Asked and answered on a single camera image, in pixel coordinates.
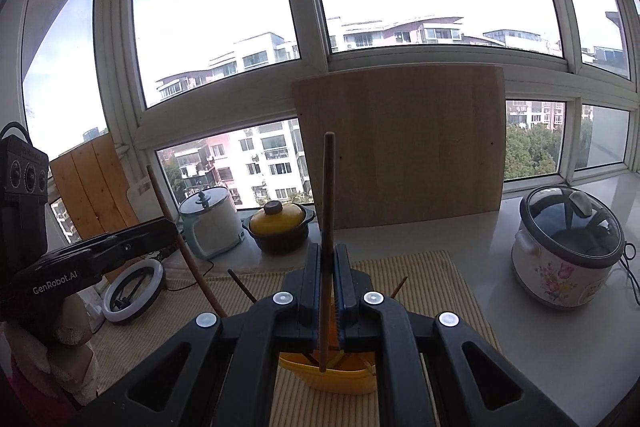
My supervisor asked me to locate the striped table cloth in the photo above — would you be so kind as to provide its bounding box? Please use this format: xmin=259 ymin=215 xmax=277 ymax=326
xmin=90 ymin=249 xmax=501 ymax=427

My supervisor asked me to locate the white cutting board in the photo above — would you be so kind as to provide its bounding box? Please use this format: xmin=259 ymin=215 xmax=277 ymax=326
xmin=125 ymin=179 xmax=157 ymax=228

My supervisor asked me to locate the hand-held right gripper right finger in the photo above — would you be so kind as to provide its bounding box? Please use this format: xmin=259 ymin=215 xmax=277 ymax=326
xmin=334 ymin=243 xmax=583 ymax=427

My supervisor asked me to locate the black power cable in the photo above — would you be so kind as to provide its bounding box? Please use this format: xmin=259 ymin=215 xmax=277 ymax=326
xmin=164 ymin=257 xmax=216 ymax=294

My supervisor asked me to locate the pink garment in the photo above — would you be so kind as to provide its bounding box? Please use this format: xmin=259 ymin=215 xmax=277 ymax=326
xmin=7 ymin=352 xmax=96 ymax=427

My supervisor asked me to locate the person's left hand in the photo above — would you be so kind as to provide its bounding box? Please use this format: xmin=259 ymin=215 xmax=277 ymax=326
xmin=4 ymin=294 xmax=99 ymax=407

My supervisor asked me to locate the white electric pot teal handle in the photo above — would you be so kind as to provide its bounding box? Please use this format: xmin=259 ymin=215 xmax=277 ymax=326
xmin=179 ymin=187 xmax=246 ymax=260

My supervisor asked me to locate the yellow plastic utensil holder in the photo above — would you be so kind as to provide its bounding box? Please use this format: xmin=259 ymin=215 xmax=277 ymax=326
xmin=277 ymin=269 xmax=378 ymax=395

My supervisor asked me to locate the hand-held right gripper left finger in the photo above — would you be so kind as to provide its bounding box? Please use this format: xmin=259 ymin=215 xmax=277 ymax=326
xmin=75 ymin=243 xmax=321 ymax=427

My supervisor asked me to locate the ring light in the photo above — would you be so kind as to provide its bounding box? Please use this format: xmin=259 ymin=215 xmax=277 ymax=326
xmin=102 ymin=257 xmax=166 ymax=325

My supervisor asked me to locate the rice cooker cable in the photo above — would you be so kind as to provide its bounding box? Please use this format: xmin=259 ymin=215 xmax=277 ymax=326
xmin=619 ymin=243 xmax=640 ymax=299

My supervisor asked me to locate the dark casserole pot yellow lid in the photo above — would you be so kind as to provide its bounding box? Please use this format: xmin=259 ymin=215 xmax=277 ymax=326
xmin=243 ymin=201 xmax=316 ymax=255

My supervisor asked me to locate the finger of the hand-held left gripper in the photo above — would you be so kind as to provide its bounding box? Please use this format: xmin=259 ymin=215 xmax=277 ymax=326
xmin=100 ymin=216 xmax=179 ymax=279

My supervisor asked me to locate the floral white rice cooker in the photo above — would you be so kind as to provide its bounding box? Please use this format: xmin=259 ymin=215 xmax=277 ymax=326
xmin=511 ymin=186 xmax=628 ymax=310

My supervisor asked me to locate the light wooden board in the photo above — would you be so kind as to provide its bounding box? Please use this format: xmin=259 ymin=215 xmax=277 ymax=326
xmin=291 ymin=64 xmax=506 ymax=230

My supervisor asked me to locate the wooden plank panel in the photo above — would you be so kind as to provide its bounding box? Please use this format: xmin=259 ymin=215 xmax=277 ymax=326
xmin=50 ymin=137 xmax=142 ymax=253

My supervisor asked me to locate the white window frame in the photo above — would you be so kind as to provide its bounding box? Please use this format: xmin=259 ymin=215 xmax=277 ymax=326
xmin=0 ymin=0 xmax=640 ymax=218

